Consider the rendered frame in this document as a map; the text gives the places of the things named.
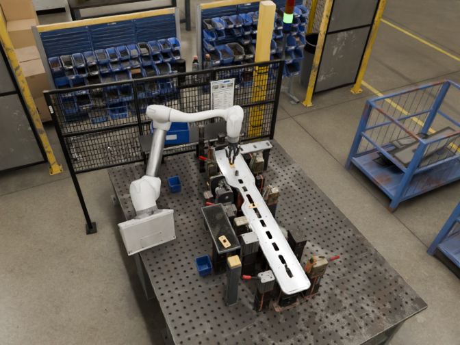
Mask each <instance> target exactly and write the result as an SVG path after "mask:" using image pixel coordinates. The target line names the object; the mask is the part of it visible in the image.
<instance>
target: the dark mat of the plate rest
mask: <svg viewBox="0 0 460 345"><path fill-rule="evenodd" d="M202 210H203V213H204V214H205V217H206V220H207V223H208V225H209V228H210V230H211V232H212V235H213V237H214V240H215V242H216V245H217V247H218V250H219V252H221V251H225V250H228V249H230V248H235V247H238V246H240V245H239V244H238V241H237V240H236V237H235V235H234V233H233V230H232V228H231V226H230V224H229V221H228V220H227V217H226V215H225V213H224V211H223V208H222V206H221V205H215V206H211V207H206V208H203V209H202ZM221 236H225V237H226V239H227V240H228V242H229V243H230V245H231V246H228V247H227V248H225V246H224V245H223V244H222V242H221V241H220V240H219V237H221Z"/></svg>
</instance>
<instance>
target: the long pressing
mask: <svg viewBox="0 0 460 345"><path fill-rule="evenodd" d="M215 154H216V161H217V162H218V167H219V169H220V171H221V173H222V175H224V176H225V181H226V182H227V185H228V186H231V187H232V188H236V189H238V190H239V192H240V194H241V196H242V198H243V200H244V203H243V204H242V206H241V210H242V213H243V214H244V216H246V217H247V219H248V221H249V226H250V227H251V231H252V232H253V231H255V232H256V233H257V235H258V237H259V247H260V249H261V251H262V253H263V254H264V257H265V258H266V261H267V262H268V265H269V266H270V269H271V271H272V273H273V275H274V277H275V279H276V280H277V283H278V284H279V287H280V288H281V291H282V292H283V293H284V294H286V295H291V294H295V293H297V292H302V291H304V290H307V289H309V288H310V285H311V283H310V281H309V279H308V278H307V275H306V274H305V272H304V270H303V269H302V267H301V265H300V264H299V262H298V260H297V258H296V256H295V254H294V253H293V251H292V249H291V248H290V245H289V244H288V242H287V240H286V239H285V237H284V235H283V234H282V232H281V230H280V228H279V226H278V224H277V223H276V221H275V219H274V218H273V216H272V214H271V213H270V210H269V209H268V207H267V205H266V204H265V202H264V200H263V198H262V197H261V194H260V193H259V191H258V189H257V188H256V186H255V178H254V176H253V174H252V172H251V171H250V169H249V167H248V166H247V164H246V162H245V161H244V158H243V157H242V155H241V154H240V152H239V154H238V156H236V158H235V163H234V165H235V168H231V167H230V165H229V163H228V158H227V157H226V153H225V149H223V150H219V151H215ZM236 170H239V172H240V173H239V176H235V171H236ZM239 179H241V180H242V182H243V183H241V184H240V183H239V181H238V180H239ZM248 183H249V184H248ZM242 187H246V189H247V192H244V191H243V189H242ZM247 194H250V196H251V198H252V200H253V202H254V203H259V205H260V206H259V207H257V209H258V211H259V213H260V215H261V218H258V217H257V216H256V214H255V212H254V210H253V208H251V209H249V208H248V205H250V203H249V201H248V199H247V197H246V195H247ZM266 216H267V217H266ZM260 220H264V222H265V224H266V227H265V228H263V227H262V225H261V223H260ZM266 231H269V232H270V234H271V236H272V237H273V239H268V236H267V235H266ZM265 242H266V243H265ZM273 242H275V243H276V245H277V246H278V248H279V251H275V250H274V248H273V246H272V243H273ZM279 255H282V256H283V258H284V260H285V262H286V263H287V268H289V269H290V271H291V272H292V274H293V276H294V277H293V278H289V277H288V274H287V272H286V271H285V269H286V268H285V267H284V265H285V264H282V263H281V261H280V259H279V257H278V256H279Z"/></svg>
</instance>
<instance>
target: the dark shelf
mask: <svg viewBox="0 0 460 345"><path fill-rule="evenodd" d="M204 127H205V132H204V139H205V141H204V143H205V142H208V140H210V142H212V141H216V140H218V134H219V133H224V135H225V139H227V121H222V122H217V123H210V124H206V125H204ZM189 128H190V142H186V143H179V144H165V145H164V151H165V150H168V149H175V148H180V147H184V146H190V145H195V144H198V143H199V126H194V127H189ZM245 135H246V132H245V130H244V129H243V127H242V126H241V130H240V136H245ZM152 138H153V137H152V134H148V135H143V136H138V140H139V143H140V147H141V149H142V154H147V153H150V149H151V143H152Z"/></svg>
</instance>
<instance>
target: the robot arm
mask: <svg viewBox="0 0 460 345"><path fill-rule="evenodd" d="M146 115H147V116H148V117H149V118H151V119H153V128H154V132H153V138H152V143H151V149H150V153H149V160H148V164H147V168H146V174H145V175H144V176H143V177H142V178H141V179H138V180H135V181H132V182H131V185H130V189H129V191H130V195H131V200H132V202H133V206H134V207H135V210H136V214H137V216H136V217H134V220H135V219H139V220H140V219H143V218H146V217H148V216H152V215H154V214H158V213H160V212H163V210H162V209H158V208H157V205H156V202H155V201H156V200H157V199H158V198H159V195H160V185H161V181H160V179H159V177H158V176H159V169H160V165H161V161H162V154H163V150H164V144H165V140H166V133H167V131H168V130H169V129H170V126H171V123H172V122H183V123H190V122H196V121H199V120H204V119H207V118H213V117H217V116H219V117H223V118H224V119H225V120H226V121H227V139H228V145H227V147H225V153H226V157H227V158H228V160H229V163H230V165H231V152H232V150H233V159H232V162H233V164H234V163H235V158H236V156H238V154H239V151H240V147H241V146H240V144H238V140H239V135H240V130H241V126H242V120H243V116H244V113H243V110H242V108H241V107H240V106H238V105H235V106H233V107H228V108H227V109H225V110H210V111H206V112H199V113H195V114H186V113H183V112H180V111H177V110H174V109H172V108H169V107H166V106H163V105H150V106H148V107H147V109H146ZM236 148H237V150H236ZM227 149H229V154H228V151H227ZM235 151H236V152H235Z"/></svg>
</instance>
